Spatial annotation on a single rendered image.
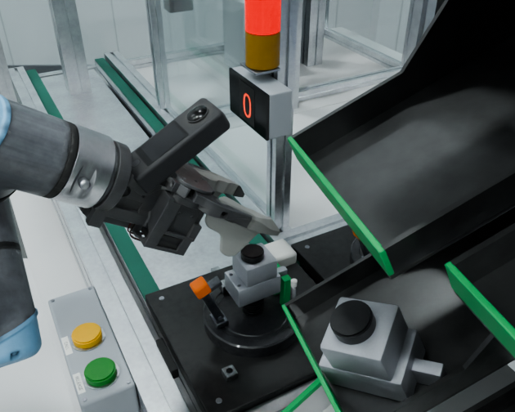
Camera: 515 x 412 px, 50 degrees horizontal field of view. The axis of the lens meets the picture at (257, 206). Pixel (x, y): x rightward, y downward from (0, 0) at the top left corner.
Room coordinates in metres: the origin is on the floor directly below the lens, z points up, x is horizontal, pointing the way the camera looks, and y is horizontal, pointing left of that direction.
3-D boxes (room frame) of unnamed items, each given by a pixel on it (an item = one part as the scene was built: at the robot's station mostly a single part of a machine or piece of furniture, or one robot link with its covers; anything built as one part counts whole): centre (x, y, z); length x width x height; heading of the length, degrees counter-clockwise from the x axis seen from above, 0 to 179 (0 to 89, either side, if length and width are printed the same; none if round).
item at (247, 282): (0.55, 0.00, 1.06); 0.08 x 0.04 x 0.07; 118
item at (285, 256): (0.68, -0.03, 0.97); 0.05 x 0.05 x 0.04; 28
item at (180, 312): (0.55, 0.01, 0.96); 0.24 x 0.24 x 0.02; 28
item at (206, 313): (0.55, 0.01, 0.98); 0.14 x 0.14 x 0.02
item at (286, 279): (0.56, -0.04, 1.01); 0.01 x 0.01 x 0.05; 28
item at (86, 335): (0.52, 0.24, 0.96); 0.04 x 0.04 x 0.02
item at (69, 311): (0.52, 0.24, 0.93); 0.21 x 0.07 x 0.06; 28
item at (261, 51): (0.77, -0.01, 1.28); 0.05 x 0.05 x 0.05
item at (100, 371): (0.46, 0.20, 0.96); 0.04 x 0.04 x 0.02
